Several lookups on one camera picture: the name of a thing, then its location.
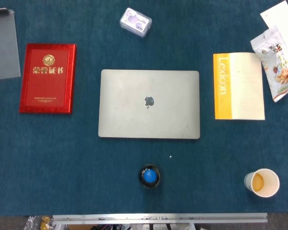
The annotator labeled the blue-capped bottle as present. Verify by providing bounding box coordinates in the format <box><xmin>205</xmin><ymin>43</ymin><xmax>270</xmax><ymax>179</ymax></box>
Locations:
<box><xmin>138</xmin><ymin>163</ymin><xmax>161</xmax><ymax>189</ymax></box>

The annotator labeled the clear box with purple items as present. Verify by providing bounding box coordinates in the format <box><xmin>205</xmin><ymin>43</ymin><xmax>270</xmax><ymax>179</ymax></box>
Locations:
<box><xmin>119</xmin><ymin>7</ymin><xmax>152</xmax><ymax>38</ymax></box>

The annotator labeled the white paper card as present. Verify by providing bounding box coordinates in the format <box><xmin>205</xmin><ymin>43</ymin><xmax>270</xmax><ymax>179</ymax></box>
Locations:
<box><xmin>260</xmin><ymin>0</ymin><xmax>288</xmax><ymax>49</ymax></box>

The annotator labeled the paper cup with orange drink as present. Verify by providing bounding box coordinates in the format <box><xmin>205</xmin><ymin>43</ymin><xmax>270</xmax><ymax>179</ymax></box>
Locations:
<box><xmin>244</xmin><ymin>168</ymin><xmax>280</xmax><ymax>198</ymax></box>

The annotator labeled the grey translucent plastic folder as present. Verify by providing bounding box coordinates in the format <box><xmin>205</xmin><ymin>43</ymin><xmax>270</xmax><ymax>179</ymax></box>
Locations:
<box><xmin>0</xmin><ymin>8</ymin><xmax>22</xmax><ymax>81</ymax></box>

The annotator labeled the red certificate folder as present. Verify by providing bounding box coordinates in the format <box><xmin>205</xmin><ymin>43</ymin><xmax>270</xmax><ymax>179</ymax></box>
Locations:
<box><xmin>19</xmin><ymin>43</ymin><xmax>77</xmax><ymax>115</ymax></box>

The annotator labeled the aluminium frame rail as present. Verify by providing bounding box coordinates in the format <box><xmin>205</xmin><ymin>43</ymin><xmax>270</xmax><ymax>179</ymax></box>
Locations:
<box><xmin>52</xmin><ymin>213</ymin><xmax>268</xmax><ymax>225</ymax></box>

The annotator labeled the white snack bag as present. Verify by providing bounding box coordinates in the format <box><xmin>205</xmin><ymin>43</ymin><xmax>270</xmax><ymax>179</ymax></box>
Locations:
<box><xmin>250</xmin><ymin>24</ymin><xmax>288</xmax><ymax>103</ymax></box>

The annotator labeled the silver Apple laptop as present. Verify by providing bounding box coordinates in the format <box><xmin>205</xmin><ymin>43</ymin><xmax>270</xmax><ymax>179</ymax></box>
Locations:
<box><xmin>98</xmin><ymin>69</ymin><xmax>201</xmax><ymax>139</ymax></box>

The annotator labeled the crinkled plastic wrap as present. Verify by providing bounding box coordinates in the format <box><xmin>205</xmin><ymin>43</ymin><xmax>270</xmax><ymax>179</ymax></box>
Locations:
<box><xmin>24</xmin><ymin>215</ymin><xmax>54</xmax><ymax>230</ymax></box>

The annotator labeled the yellow Lexicon book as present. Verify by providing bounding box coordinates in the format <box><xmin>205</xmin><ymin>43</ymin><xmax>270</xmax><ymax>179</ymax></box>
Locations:
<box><xmin>213</xmin><ymin>52</ymin><xmax>266</xmax><ymax>121</ymax></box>

